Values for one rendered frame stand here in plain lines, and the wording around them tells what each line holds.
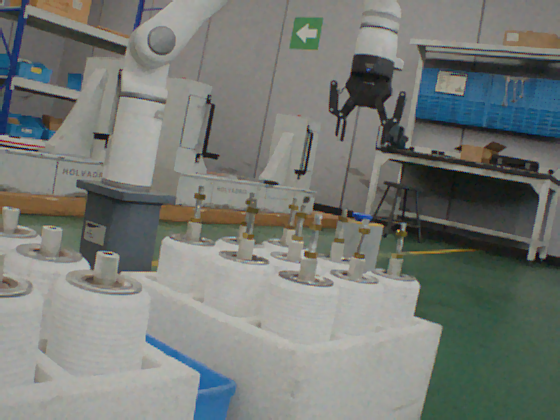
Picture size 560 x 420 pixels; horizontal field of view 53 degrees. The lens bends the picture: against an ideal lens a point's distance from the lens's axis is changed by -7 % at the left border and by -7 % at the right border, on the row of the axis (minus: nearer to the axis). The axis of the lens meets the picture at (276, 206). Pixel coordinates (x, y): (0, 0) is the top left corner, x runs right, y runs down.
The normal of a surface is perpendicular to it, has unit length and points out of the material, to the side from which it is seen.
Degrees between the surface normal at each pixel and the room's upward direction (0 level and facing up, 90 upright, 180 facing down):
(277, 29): 90
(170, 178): 90
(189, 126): 90
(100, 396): 90
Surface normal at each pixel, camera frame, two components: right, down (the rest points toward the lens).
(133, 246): 0.81, 0.18
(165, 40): 0.48, 0.14
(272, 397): -0.65, -0.07
